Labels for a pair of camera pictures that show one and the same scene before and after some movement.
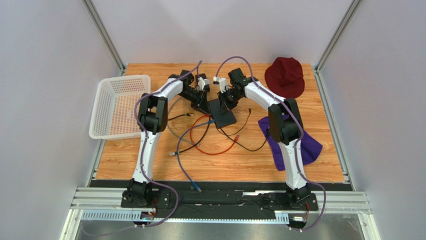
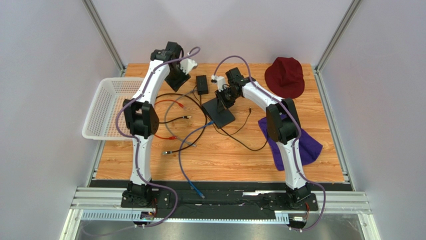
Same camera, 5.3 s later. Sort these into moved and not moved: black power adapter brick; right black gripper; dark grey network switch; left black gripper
Moved: left black gripper
Not moved: right black gripper; dark grey network switch; black power adapter brick
